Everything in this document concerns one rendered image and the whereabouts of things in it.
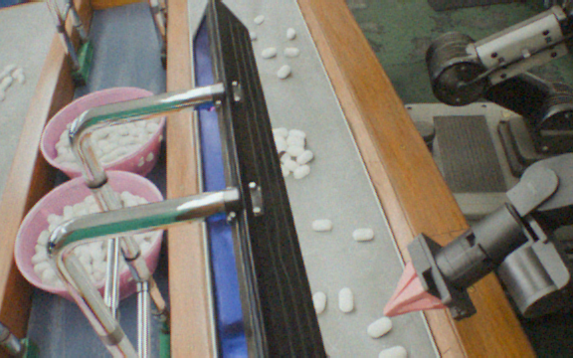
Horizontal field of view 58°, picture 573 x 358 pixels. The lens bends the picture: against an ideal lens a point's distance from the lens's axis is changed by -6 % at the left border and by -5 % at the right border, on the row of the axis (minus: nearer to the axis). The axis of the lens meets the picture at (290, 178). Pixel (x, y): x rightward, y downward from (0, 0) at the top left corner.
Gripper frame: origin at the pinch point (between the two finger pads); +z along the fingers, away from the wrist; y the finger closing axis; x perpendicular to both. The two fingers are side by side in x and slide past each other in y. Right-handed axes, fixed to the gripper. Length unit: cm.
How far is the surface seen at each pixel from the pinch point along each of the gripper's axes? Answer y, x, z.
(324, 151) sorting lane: -40.4, 5.7, 4.3
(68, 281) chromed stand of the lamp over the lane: 5.6, -38.7, 8.4
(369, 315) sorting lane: -4.6, 5.0, 6.0
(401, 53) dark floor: -183, 105, -2
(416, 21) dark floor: -211, 116, -17
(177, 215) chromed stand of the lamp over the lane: 5.6, -35.9, -3.5
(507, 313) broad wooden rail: 1.6, 14.6, -9.4
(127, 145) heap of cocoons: -54, -18, 34
